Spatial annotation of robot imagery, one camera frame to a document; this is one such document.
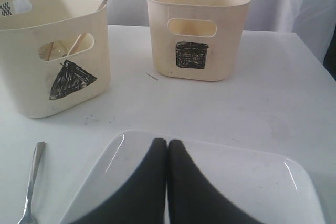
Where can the wooden chopstick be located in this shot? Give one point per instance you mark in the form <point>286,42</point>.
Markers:
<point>52,52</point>
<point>81,37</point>

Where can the cream bin with square mark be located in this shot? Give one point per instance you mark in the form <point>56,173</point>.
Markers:
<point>196,39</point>

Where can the small metal pin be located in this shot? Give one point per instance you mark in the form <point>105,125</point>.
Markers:
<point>152,76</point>

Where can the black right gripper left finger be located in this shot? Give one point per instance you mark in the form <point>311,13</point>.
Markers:
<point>141,199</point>

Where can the cream bin with triangle mark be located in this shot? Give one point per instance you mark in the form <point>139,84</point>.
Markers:
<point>39,88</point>

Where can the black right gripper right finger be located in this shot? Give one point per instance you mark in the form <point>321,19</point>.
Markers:
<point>191,197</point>

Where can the stainless steel fork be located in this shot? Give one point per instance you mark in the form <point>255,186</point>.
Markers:
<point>27,215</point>

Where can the white square plate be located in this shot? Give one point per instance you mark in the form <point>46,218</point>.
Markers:
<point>270,187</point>

